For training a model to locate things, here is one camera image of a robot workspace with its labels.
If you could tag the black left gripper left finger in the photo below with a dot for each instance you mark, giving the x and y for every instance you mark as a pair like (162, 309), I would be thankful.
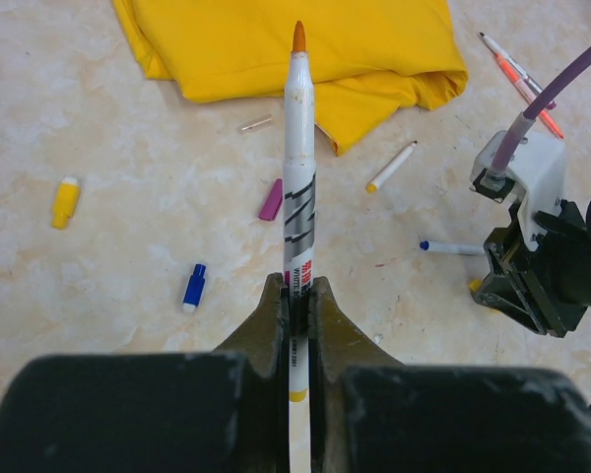
(220, 411)

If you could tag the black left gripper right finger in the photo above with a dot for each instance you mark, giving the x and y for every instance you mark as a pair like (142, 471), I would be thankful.
(371, 413)

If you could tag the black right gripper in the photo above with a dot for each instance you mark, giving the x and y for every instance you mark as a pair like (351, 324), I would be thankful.
(549, 291)

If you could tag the yellow marker cap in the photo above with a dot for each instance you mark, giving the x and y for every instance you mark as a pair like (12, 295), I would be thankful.
(481, 296)

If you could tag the white yellow whiteboard marker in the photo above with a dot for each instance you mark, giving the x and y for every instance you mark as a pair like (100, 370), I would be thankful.
(299, 208)

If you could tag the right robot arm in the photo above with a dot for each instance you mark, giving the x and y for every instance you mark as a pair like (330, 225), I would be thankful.
(547, 290)

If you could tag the white blue-end pen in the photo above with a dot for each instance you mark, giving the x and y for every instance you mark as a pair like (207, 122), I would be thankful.
(451, 248)

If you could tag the small blue pen cap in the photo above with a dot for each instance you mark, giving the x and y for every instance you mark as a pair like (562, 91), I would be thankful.
(194, 289)

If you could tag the orange pink highlighter pen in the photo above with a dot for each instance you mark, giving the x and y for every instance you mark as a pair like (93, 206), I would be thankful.
(526, 93)

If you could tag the white purple-end pen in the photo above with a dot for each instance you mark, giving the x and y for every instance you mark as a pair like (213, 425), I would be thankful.
(494, 48)

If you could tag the thin white yellow-end pen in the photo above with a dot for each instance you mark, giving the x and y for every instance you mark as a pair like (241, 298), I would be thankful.
(391, 167)

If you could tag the small yellow pen cap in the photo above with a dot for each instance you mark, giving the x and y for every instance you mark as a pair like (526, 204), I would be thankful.
(65, 202)

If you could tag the clear pen cap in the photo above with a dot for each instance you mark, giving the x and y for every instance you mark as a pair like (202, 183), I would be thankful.
(256, 123)

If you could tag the purple marker cap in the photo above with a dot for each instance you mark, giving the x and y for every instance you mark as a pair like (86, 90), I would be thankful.
(273, 202)

